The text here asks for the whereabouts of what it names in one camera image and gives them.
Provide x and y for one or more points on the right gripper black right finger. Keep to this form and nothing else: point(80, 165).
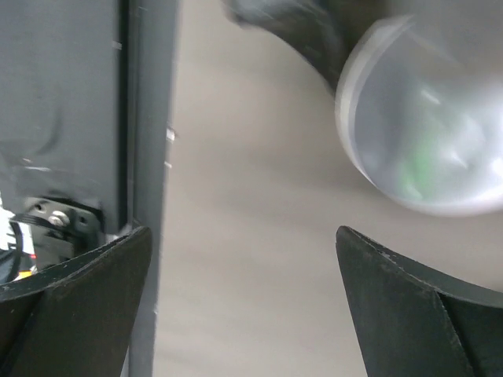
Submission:
point(413, 320)

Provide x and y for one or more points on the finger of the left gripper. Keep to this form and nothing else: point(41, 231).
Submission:
point(311, 28)

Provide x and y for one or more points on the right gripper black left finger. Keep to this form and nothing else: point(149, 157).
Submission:
point(76, 318)

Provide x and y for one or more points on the clear round plastic jar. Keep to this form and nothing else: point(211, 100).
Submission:
point(426, 137)

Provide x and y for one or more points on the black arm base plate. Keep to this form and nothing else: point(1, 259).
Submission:
point(63, 105)

